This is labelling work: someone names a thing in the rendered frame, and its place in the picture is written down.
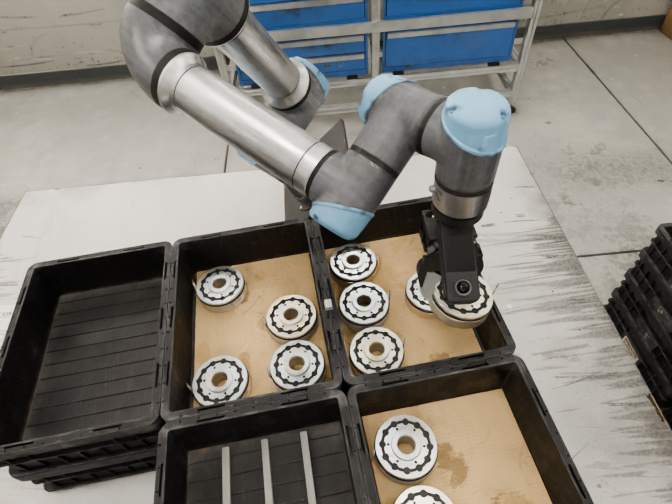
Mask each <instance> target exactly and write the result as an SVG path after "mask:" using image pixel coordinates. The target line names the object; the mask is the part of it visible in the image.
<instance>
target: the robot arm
mask: <svg viewBox="0 0 672 504"><path fill-rule="evenodd" d="M249 9H250V3H249V0H129V2H127V4H126V6H125V8H124V10H123V12H122V15H121V19H120V29H119V34H120V43H121V48H122V53H123V56H124V59H125V62H126V64H127V67H128V69H129V71H130V73H131V74H132V76H133V78H134V80H135V81H136V83H137V84H138V86H139V87H140V89H141V90H142V91H143V92H144V93H145V94H146V95H147V96H148V97H149V98H150V99H151V100H152V101H153V102H154V103H155V104H157V105H158V106H160V107H161V108H163V109H164V110H166V111H167V112H169V113H171V114H181V113H182V114H184V115H185V116H187V117H188V118H190V119H191V120H193V121H194V122H196V123H197V124H199V125H200V126H202V127H203V128H205V129H206V130H208V131H209V132H211V133H212V134H214V135H215V136H217V137H218V138H220V139H221V140H223V141H224V142H226V143H227V144H229V145H230V146H232V147H233V148H235V149H236V151H237V153H238V155H239V156H240V157H241V158H243V159H244V160H246V161H247V162H248V163H249V164H250V165H253V166H255V167H257V168H258V169H260V170H262V171H263V172H265V173H266V174H268V175H270V176H271V177H273V178H275V179H276V180H278V181H279V182H281V183H282V184H283V185H284V186H285V187H286V188H287V190H288V191H289V192H290V193H291V195H292V196H293V197H294V198H295V199H296V200H298V201H299V202H301V203H303V204H307V203H310V202H312V201H313V203H312V208H311V209H310V216H311V217H312V218H313V219H314V220H315V221H317V222H318V223H319V224H321V225H322V226H324V227H325V228H327V229H328V230H330V231H331V232H333V233H334V234H336V235H338V236H340V237H341V238H343V239H346V240H353V239H355V238H357V237H358V235H359V234H360V233H361V231H362V230H363V229H364V228H365V226H366V225H367V224H368V222H369V221H370V220H371V218H373V217H374V213H375V211H376V210H377V208H378V207H379V205H380V204H381V202H382V201H383V199H384V198H385V196H386V195H387V193H388V192H389V190H390V189H391V187H392V186H393V184H394V183H395V181H396V179H397V178H398V176H399V175H400V174H401V172H402V171H403V169H404V168H405V166H406V165H407V163H408V162H409V160H410V159H411V157H412V156H413V154H414V152H417V153H419V154H421V155H423V156H425V157H429V158H431V159H433V160H434V161H436V166H435V174H434V185H430V186H429V192H431V193H432V205H431V209H432V210H422V213H421V221H420V229H419V235H420V239H421V243H422V245H423V249H424V252H427V255H423V258H421V259H420V260H419V261H418V263H417V266H416V272H417V276H418V281H419V285H420V290H421V294H422V296H423V297H424V298H425V300H430V299H433V293H434V292H435V286H436V284H437V283H438V282H440V280H441V278H442V288H443V298H444V301H445V302H446V303H447V304H449V305H461V304H472V303H474V302H477V301H478V300H479V299H480V287H479V278H478V277H479V275H480V274H481V272H482V270H483V268H484V262H483V252H482V250H481V247H480V244H479V243H477V241H476V238H477V237H478V235H477V232H476V230H475V227H474V224H476V223H478V222H479V221H480V220H481V218H482V217H483V214H484V211H485V210H486V209H487V206H488V203H489V199H490V196H491V192H492V189H493V185H494V180H495V176H496V172H497V169H498V165H499V162H500V158H501V155H502V151H503V149H504V148H505V146H506V143H507V139H508V133H507V132H508V127H509V123H510V118H511V107H510V104H509V102H508V101H507V100H506V98H505V97H504V96H502V95H501V94H500V93H498V92H496V91H494V90H491V89H487V88H486V89H478V88H477V87H467V88H462V89H459V90H457V91H455V92H454V93H452V94H451V95H450V96H449V97H445V96H443V95H441V94H438V93H436V92H434V91H432V90H429V89H427V88H425V87H422V86H420V85H418V84H417V83H416V82H414V81H412V80H409V79H405V78H402V77H399V76H396V75H392V74H381V75H379V76H377V77H375V78H374V79H373V80H371V81H370V82H369V84H368V85H367V86H366V88H365V89H364V91H363V93H362V96H363V98H362V101H361V102H359V108H358V112H359V117H360V120H361V121H362V122H363V123H364V124H365V125H364V127H363V128H362V130H361V131H360V133H359V134H358V136H357V137H356V139H355V141H354V142H353V144H352V145H351V147H350V148H349V150H348V151H347V153H346V154H345V155H343V154H342V153H340V152H338V151H337V150H335V149H333V148H332V147H330V146H328V145H327V144H325V143H324V142H322V141H321V140H319V139H317V138H316V137H314V136H313V135H311V134H309V133H308V132H306V131H305V130H306V128H307V127H308V125H309V124H310V122H311V121H312V119H313V117H314V116H315V114H316V113H317V111H318V109H319V108H320V106H321V105H322V104H323V103H324V101H325V99H326V96H327V94H328V92H329V83H328V81H327V79H326V78H325V76H324V75H323V74H322V73H321V72H319V71H318V69H317V68H316V67H315V66H314V65H313V64H311V63H310V62H309V61H307V60H305V59H303V58H301V57H297V56H296V57H293V58H289V57H288V56H287V55H286V54H285V52H284V51H283V50H282V49H281V48H280V46H279V45H278V44H277V43H276V42H275V40H274V39H273V38H272V37H271V35H270V34H269V33H268V32H267V31H266V29H265V28H264V27H263V26H262V25H261V23H260V22H259V21H258V20H257V18H256V17H255V16H254V15H253V14H252V12H251V11H250V10H249ZM204 46H208V47H218V48H219V49H220V50H221V51H222V52H223V53H224V54H225V55H226V56H227V57H228V58H230V59H231V60H232V61H233V62H234V63H235V64H236V65H237V66H238V67H239V68H240V69H241V70H243V71H244V72H245V73H246V74H247V75H248V76H249V77H250V78H251V79H252V80H253V81H254V82H256V83H257V84H258V85H259V86H260V87H261V91H262V95H263V97H264V99H265V102H264V104H262V103H261V102H259V101H257V100H256V99H254V98H253V97H251V96H249V95H248V94H246V93H245V92H243V91H242V90H240V89H238V88H237V87H235V86H234V85H232V84H231V83H229V82H227V81H226V80H224V79H223V78H221V77H219V76H218V75H216V74H215V73H213V72H212V71H210V70H208V69H207V66H206V63H205V61H204V60H203V58H202V57H201V56H199V54H200V52H201V51H202V49H203V47H204ZM430 213H431V214H430ZM427 214H428V217H426V215H427ZM422 225H423V232H422Z"/></svg>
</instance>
